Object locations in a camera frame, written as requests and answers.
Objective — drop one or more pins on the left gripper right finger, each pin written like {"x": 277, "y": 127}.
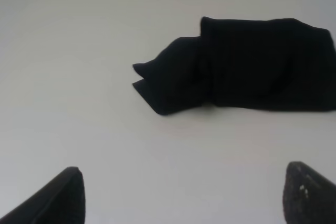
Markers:
{"x": 308, "y": 197}

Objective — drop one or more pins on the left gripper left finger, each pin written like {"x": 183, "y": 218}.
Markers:
{"x": 62, "y": 200}

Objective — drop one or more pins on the black printed t-shirt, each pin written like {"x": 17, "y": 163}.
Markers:
{"x": 277, "y": 65}

